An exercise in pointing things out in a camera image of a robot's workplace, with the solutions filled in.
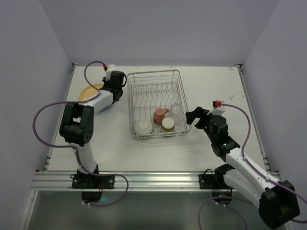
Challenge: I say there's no clear glass tumbler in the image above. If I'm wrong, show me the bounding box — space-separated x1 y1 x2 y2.
169 103 183 120

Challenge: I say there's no pink mug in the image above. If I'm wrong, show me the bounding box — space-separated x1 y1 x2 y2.
153 107 169 124

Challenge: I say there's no blue plate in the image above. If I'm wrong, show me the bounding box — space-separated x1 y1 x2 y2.
97 104 112 113

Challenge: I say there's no yellow plate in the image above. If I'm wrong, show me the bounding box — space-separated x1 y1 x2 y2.
79 86 98 101

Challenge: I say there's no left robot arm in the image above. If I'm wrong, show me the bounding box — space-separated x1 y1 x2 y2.
59 70 127 176

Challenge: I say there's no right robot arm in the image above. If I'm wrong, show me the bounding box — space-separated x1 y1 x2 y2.
185 101 300 229

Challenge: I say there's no white brown cup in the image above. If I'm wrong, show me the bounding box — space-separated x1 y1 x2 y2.
161 117 175 133

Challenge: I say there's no white striped bowl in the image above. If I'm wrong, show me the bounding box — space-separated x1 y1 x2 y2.
133 118 154 136

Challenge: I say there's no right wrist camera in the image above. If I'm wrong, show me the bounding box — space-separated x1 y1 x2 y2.
208 100 225 115

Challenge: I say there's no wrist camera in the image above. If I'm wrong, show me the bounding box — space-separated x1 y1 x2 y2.
105 64 117 72
208 100 225 115

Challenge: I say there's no wire dish rack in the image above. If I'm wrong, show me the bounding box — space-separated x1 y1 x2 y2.
128 69 191 139

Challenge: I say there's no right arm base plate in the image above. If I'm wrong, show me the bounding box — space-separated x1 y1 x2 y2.
198 174 229 190

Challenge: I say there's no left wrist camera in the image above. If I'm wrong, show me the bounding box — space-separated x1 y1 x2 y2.
105 64 117 72

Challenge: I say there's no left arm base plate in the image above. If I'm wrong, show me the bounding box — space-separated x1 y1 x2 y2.
70 173 115 190

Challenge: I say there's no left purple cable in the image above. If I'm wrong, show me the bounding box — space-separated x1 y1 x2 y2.
32 60 129 207

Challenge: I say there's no aluminium mounting rail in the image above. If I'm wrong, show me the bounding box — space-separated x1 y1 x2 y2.
30 171 202 192

